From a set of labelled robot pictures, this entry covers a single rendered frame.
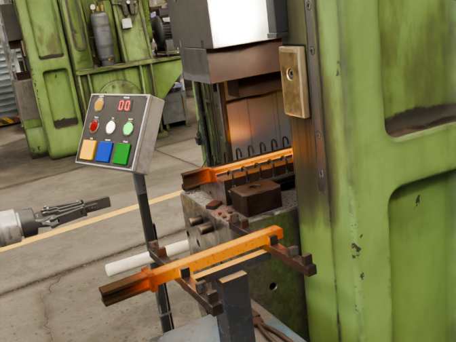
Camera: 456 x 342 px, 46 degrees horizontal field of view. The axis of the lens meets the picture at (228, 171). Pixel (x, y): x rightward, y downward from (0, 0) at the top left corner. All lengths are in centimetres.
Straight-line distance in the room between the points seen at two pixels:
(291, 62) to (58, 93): 529
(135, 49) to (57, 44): 87
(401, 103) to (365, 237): 34
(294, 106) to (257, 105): 52
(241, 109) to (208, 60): 39
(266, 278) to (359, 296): 28
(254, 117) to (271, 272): 57
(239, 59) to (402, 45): 43
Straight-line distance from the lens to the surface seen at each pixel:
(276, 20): 133
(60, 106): 648
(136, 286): 107
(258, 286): 153
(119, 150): 197
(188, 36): 157
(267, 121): 187
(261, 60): 154
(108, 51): 639
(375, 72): 125
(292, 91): 134
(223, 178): 156
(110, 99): 210
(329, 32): 123
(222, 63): 148
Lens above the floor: 148
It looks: 17 degrees down
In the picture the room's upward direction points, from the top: 8 degrees counter-clockwise
